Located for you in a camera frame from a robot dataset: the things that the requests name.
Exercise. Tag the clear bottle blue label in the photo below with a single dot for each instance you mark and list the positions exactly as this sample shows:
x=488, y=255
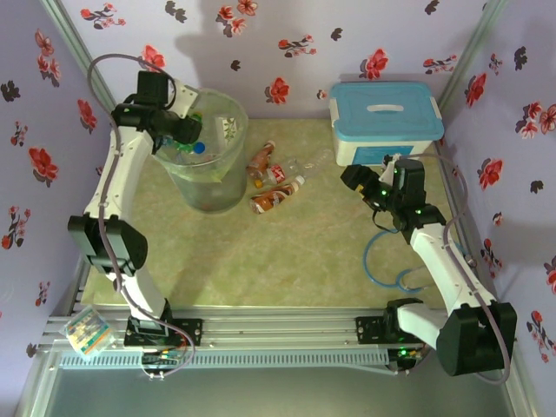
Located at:
x=164, y=142

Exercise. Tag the green plastic bottle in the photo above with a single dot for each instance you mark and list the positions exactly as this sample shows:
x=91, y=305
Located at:
x=184, y=150

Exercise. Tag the red label clear bottle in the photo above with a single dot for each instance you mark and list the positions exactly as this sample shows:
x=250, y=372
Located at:
x=278, y=173

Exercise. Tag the brown Nescafe bottle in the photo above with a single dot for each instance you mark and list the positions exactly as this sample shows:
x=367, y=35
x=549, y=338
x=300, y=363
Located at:
x=269, y=200

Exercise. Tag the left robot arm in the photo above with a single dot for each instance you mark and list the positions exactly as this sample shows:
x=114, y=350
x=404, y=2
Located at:
x=126, y=174

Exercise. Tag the clear plastic bin liner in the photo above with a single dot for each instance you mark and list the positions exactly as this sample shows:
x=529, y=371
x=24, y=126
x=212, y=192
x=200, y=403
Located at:
x=213, y=104

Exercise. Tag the transparent plastic bin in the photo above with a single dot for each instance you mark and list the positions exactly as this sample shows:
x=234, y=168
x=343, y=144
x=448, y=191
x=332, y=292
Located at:
x=217, y=191

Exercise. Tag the white storage box blue lid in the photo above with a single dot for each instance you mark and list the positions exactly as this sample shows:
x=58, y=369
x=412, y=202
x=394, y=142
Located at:
x=382, y=126

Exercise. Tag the blue tube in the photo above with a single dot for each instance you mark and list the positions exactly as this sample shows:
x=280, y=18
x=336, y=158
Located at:
x=364, y=258

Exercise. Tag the orange tea bottle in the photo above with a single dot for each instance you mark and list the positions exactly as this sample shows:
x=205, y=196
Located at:
x=260, y=160

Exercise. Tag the clear packet colourful items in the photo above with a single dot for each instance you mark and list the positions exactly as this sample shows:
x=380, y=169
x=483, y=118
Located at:
x=89, y=334

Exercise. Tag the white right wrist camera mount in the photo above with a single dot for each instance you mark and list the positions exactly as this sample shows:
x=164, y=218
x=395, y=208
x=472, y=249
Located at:
x=388, y=167

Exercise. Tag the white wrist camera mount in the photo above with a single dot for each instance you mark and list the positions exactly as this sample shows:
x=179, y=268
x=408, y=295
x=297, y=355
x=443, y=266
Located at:
x=388, y=167
x=184, y=97

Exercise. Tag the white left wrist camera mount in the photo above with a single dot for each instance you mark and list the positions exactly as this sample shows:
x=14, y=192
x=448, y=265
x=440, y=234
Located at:
x=184, y=97

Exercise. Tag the aluminium frame post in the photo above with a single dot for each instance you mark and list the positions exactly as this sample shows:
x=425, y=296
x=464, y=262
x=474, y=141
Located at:
x=82, y=61
x=475, y=43

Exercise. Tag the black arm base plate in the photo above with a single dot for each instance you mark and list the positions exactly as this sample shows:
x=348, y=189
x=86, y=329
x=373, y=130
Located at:
x=369, y=330
x=189, y=332

